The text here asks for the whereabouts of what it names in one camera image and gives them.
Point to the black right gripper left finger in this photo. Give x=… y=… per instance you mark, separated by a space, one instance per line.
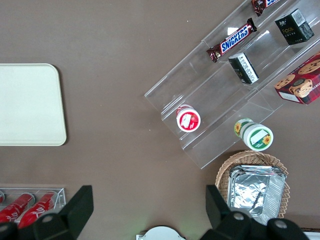
x=72 y=212

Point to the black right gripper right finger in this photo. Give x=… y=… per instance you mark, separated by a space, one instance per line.
x=225 y=225

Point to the aluminium foil tray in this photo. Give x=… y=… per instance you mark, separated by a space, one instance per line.
x=252 y=192

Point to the light wicker basket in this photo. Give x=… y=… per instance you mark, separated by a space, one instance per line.
x=225 y=170

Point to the cream plastic tray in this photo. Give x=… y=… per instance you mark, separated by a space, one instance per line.
x=27 y=105

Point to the clear acrylic bottle rack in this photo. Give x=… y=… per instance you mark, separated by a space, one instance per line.
x=60 y=197

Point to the red cola bottle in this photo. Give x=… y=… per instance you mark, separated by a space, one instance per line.
x=15 y=206
x=37 y=210

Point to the white snack bin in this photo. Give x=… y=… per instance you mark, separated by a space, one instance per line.
x=312 y=236

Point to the green lid sunflower cup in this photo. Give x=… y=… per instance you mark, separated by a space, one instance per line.
x=257 y=136

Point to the red lid yogurt cup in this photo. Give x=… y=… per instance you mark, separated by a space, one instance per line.
x=188 y=121

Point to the clear acrylic stepped shelf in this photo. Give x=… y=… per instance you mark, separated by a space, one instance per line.
x=215 y=100

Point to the small black carton box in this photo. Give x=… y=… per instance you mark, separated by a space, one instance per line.
x=293 y=27
x=243 y=68

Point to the red plaid cookie box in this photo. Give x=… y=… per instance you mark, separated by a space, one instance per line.
x=302 y=82

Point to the Snickers chocolate bar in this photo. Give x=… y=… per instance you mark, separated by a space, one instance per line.
x=233 y=40
x=260 y=5

